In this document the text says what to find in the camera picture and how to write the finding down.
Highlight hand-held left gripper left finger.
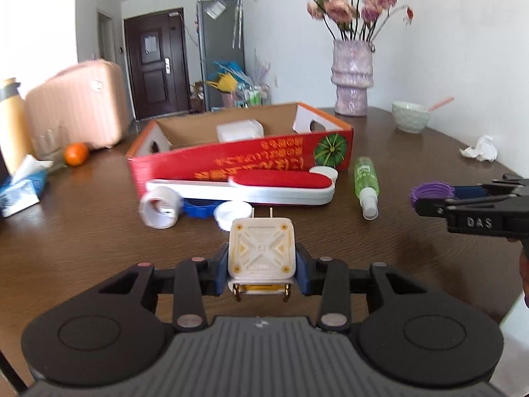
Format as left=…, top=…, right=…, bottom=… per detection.
left=98, top=243, right=230, bottom=332

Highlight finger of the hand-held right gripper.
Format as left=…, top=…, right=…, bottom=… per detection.
left=454, top=174, right=529, bottom=200
left=414, top=194, right=517, bottom=218

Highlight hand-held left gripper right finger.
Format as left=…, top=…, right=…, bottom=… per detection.
left=294, top=243, right=420, bottom=332

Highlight purple ribbed lid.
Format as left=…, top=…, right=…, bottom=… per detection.
left=410, top=182, right=455, bottom=207

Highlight white square charger plug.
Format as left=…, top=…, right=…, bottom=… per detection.
left=227, top=209, right=297, bottom=303

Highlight white tape roll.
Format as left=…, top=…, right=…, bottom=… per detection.
left=139, top=186, right=183, bottom=230

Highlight red cardboard box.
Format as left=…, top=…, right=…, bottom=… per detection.
left=126, top=102, right=355, bottom=200

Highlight crumpled white tissue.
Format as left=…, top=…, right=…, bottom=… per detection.
left=460, top=134, right=499, bottom=163

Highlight white ribbed bottle cap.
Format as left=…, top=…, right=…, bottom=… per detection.
left=214, top=201, right=254, bottom=232

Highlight green spray bottle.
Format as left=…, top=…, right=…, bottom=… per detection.
left=354, top=156, right=380, bottom=221

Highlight white lint brush red pad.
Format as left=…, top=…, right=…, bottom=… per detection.
left=145, top=169, right=336, bottom=206

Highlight pale green bowl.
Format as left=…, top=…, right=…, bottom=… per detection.
left=391, top=100, right=432, bottom=134

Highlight pink spoon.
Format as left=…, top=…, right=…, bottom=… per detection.
left=427, top=96, right=455, bottom=112

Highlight white foam block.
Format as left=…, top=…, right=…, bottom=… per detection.
left=217, top=119, right=264, bottom=143

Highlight lilac ceramic vase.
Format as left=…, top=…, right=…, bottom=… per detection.
left=331, top=39, right=376, bottom=117

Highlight orange fruit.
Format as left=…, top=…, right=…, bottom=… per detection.
left=63, top=143, right=90, bottom=167

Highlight blue and yellow toy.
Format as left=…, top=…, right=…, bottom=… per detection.
left=204, top=61, right=251, bottom=94

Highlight clear drinking glass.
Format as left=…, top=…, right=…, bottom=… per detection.
left=33, top=126, right=69, bottom=170

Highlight blue tissue pack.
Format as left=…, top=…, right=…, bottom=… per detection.
left=0, top=155, right=52, bottom=218

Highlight dark brown door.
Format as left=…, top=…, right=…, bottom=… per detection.
left=124, top=7, right=191, bottom=121

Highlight pink suitcase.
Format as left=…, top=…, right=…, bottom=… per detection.
left=25, top=60, right=131, bottom=160

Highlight dried pink roses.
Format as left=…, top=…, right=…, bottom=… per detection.
left=266, top=0, right=426, bottom=44

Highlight grey refrigerator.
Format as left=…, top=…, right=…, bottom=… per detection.
left=196, top=0, right=246, bottom=112

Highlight yellow thermos jug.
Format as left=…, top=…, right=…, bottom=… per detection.
left=0, top=78, right=36, bottom=174

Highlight hanging clear umbrella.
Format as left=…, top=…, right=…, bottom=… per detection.
left=231, top=0, right=244, bottom=50

